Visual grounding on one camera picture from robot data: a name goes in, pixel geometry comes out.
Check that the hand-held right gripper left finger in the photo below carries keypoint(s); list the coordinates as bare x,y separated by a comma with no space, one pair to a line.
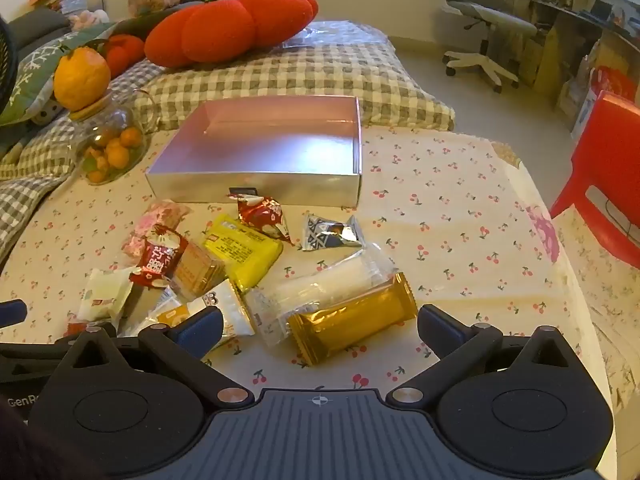
202,327

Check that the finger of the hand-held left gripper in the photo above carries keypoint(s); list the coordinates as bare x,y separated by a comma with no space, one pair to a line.
30,351
10,312

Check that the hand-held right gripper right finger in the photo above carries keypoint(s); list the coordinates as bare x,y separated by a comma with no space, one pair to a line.
440,327

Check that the white packet with lotus chips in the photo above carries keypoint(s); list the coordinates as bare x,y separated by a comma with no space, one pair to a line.
232,305

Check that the clear packet of brown crackers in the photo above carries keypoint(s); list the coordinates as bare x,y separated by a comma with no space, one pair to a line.
195,272

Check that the red packet with white cartoon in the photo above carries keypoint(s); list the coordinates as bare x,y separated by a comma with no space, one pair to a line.
157,257

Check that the yellow snack packet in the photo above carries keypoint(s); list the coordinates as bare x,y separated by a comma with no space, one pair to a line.
245,252

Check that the gold snack packet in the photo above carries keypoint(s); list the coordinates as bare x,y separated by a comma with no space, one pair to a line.
350,322

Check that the white and green snack packet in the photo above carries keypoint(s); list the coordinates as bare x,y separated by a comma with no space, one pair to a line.
105,295

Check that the pink floral snack packet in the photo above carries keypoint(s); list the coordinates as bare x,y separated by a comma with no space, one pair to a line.
160,215

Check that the clear packet with white bar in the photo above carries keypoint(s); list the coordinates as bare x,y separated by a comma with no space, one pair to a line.
325,280

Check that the small red and white packet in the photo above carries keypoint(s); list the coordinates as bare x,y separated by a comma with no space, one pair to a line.
262,215

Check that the blue and silver patterned packet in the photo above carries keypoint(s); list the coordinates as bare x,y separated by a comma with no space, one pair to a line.
327,234

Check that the silver cardboard box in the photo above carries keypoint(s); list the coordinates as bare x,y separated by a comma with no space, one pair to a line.
250,187

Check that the person's dark red clothing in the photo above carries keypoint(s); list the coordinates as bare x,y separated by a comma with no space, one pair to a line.
10,450

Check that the grey checkered blanket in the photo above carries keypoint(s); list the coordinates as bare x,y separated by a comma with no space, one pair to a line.
25,200

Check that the cherry print bed sheet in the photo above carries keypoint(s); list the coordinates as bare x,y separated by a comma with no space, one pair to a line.
450,210

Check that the pile of small tangerines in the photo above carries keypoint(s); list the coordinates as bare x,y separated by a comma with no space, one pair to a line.
120,152

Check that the blue and white plush toy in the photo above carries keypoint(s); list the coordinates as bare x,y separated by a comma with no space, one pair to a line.
45,115

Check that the wooden jar lid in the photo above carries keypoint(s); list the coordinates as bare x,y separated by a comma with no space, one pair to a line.
90,111

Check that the red plastic stool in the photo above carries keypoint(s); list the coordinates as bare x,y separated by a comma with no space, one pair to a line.
605,160

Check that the large orange citrus fruit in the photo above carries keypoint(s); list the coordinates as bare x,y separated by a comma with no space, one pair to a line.
80,80

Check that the green pillow with white print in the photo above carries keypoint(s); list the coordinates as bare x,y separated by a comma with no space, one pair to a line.
35,70

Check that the black fan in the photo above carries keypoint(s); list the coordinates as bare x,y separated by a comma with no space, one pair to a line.
6,65

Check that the green checkered pillow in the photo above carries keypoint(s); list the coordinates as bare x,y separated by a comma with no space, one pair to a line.
310,70

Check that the small red plush fruit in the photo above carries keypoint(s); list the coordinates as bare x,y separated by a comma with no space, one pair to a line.
125,52

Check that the grey headboard cushion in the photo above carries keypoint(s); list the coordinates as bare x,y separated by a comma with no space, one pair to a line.
35,27

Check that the orange paper bag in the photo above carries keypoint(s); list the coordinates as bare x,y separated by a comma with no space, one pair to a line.
612,82

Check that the pink plush toy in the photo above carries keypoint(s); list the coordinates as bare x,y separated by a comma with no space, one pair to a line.
87,20

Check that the big red tomato plush pillow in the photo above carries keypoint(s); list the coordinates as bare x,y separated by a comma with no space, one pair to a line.
225,25

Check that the clear plastic bag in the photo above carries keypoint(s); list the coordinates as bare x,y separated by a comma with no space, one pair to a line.
345,30

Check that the grey office chair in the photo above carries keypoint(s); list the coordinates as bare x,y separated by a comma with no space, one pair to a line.
480,15

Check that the cluttered desk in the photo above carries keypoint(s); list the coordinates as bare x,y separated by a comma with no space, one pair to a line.
575,15

